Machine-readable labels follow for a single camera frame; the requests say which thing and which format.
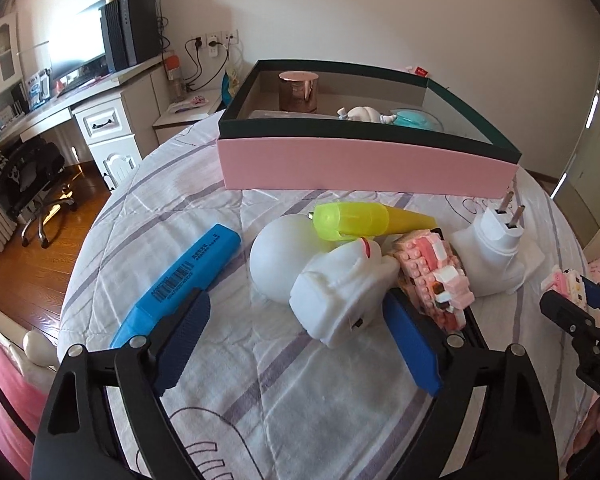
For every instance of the white nightstand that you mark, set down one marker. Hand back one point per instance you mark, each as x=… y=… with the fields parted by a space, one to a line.
x=185 y=120

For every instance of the pink patterned card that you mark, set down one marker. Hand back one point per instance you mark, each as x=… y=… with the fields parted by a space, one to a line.
x=197 y=101

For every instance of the pink bed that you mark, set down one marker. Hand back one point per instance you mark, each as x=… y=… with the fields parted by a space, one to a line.
x=0 y=385

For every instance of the orange-capped bottle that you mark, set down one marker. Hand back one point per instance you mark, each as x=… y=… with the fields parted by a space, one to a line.
x=175 y=77

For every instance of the white desk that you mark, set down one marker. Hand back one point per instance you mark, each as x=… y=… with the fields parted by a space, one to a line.
x=110 y=120

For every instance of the blue highlighter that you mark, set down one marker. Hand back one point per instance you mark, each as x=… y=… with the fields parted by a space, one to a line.
x=180 y=280

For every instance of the white plug adapter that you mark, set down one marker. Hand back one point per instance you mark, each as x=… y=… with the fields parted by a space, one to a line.
x=495 y=255

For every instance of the pink box with dark rim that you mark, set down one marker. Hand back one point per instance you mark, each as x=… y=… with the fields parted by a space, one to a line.
x=360 y=167

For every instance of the black computer monitor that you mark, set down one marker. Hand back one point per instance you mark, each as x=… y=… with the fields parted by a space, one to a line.
x=77 y=60

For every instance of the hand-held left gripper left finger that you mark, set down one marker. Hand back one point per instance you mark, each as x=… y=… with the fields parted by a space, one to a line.
x=185 y=340

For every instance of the white bedpost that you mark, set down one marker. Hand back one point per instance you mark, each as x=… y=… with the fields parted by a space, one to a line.
x=40 y=347

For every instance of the rose gold cup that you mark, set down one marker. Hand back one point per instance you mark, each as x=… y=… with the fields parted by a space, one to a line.
x=300 y=91

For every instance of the white wall outlet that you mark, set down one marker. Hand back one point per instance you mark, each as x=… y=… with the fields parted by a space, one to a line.
x=196 y=40
x=213 y=39
x=231 y=36

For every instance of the black computer tower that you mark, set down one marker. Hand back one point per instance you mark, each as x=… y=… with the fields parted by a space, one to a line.
x=130 y=30

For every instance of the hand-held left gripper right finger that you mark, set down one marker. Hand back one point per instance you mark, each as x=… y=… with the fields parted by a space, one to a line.
x=412 y=345

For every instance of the white door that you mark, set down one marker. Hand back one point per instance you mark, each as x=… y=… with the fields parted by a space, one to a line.
x=580 y=150

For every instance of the blue white product box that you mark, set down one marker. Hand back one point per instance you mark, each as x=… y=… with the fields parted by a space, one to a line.
x=39 y=90

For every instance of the black office chair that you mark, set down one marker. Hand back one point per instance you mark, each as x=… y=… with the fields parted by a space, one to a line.
x=35 y=180

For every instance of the teal round compact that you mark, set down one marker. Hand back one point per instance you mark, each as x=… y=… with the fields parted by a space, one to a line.
x=412 y=119

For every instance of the white dog figurine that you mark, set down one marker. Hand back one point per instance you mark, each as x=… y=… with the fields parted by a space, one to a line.
x=330 y=290

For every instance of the yellow highlighter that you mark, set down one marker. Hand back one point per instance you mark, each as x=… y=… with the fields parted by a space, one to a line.
x=350 y=219

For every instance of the white glass-door cabinet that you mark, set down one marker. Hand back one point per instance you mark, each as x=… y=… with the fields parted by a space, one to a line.
x=0 y=55

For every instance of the small beige doll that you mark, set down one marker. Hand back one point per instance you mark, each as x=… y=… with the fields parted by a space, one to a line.
x=365 y=112

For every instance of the pink brick-built figure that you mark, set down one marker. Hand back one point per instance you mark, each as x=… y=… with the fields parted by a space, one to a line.
x=430 y=270
x=562 y=280

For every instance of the red tag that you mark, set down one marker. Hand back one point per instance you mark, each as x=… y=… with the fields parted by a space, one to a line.
x=421 y=71

